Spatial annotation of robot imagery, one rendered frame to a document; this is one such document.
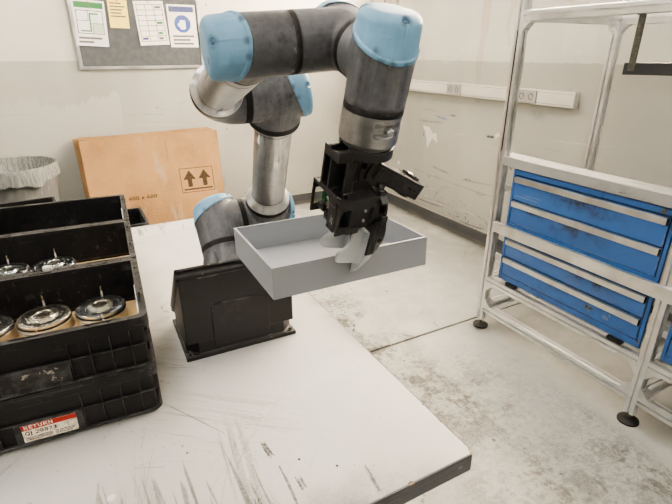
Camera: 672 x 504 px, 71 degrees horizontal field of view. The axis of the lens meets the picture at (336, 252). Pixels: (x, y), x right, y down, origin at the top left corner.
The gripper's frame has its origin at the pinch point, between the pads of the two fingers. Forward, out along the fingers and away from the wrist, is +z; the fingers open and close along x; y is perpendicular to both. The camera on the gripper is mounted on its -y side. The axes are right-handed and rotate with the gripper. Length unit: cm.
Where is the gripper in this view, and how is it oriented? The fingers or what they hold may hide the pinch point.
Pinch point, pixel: (354, 260)
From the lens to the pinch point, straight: 73.1
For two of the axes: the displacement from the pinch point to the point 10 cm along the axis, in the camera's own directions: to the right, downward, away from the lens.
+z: -1.4, 7.9, 6.0
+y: -8.5, 2.1, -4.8
